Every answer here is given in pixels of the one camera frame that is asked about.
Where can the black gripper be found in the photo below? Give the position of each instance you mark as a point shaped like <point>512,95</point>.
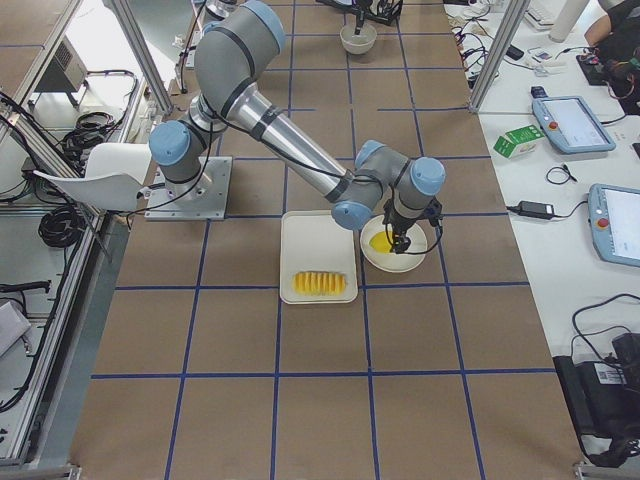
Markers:
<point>400,224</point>
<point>358,19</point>

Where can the yellow lemon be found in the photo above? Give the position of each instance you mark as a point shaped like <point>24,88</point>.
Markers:
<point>378,242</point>

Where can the white ceramic bowl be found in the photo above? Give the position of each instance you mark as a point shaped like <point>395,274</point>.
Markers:
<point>358,44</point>

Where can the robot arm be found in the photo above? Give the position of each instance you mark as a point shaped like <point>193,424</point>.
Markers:
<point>229,59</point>

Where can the cream round plate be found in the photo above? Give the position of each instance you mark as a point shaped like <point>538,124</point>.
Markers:
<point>393,262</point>

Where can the cream rectangular tray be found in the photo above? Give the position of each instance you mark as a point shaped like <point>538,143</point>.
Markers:
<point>313,241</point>

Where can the sliced yellow fruit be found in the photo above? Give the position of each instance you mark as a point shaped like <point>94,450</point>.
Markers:
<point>319,283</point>

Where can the black power adapter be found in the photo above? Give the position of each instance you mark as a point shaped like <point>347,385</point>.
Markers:
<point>530,209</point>

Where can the green white carton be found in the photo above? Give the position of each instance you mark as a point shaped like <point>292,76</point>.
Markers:
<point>518,142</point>

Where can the far blue teach pendant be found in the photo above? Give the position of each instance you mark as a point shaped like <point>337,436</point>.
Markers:
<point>570,125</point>

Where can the blue teach pendant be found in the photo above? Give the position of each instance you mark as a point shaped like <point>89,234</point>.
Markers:
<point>570,125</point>
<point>614,223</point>

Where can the near blue teach pendant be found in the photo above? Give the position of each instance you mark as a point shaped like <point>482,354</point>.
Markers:
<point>614,223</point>

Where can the aluminium frame post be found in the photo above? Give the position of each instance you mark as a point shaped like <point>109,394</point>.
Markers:
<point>505,33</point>

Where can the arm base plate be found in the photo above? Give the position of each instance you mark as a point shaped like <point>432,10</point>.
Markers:
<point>203,198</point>

